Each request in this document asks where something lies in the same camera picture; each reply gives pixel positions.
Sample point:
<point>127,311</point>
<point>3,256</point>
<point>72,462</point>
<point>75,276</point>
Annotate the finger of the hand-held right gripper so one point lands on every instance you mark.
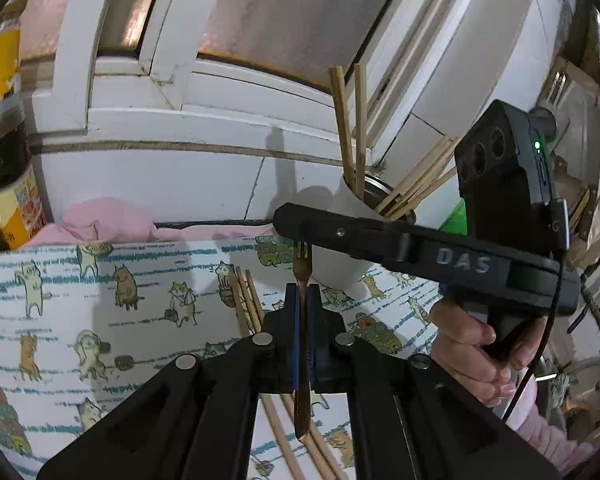
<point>330,227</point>

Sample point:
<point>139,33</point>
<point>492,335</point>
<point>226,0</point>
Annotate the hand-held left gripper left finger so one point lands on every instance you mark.
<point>292,325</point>

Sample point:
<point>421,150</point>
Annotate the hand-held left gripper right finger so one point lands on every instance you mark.
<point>314,325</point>

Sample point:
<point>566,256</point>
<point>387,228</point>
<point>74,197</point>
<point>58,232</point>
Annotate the golden metal fork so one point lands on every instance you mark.
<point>304,267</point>

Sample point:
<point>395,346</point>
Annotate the white cup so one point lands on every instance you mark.
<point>340,275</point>

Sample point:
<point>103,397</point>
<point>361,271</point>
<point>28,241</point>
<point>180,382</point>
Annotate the person's right forearm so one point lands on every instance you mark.
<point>545,425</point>

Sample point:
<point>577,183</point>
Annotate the person's right hand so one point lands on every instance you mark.
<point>462,355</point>

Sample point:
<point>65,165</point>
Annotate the green plastic object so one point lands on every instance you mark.
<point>455,220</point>

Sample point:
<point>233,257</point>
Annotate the cat printed cloth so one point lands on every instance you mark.
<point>130,360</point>

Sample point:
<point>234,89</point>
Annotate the pink cloth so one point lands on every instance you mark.
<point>95,220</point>

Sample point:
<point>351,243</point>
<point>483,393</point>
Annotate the large yellow label sauce bottle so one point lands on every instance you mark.
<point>0,60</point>

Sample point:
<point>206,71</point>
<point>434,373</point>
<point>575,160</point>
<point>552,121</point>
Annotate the white window frame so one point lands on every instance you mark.
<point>130,125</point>

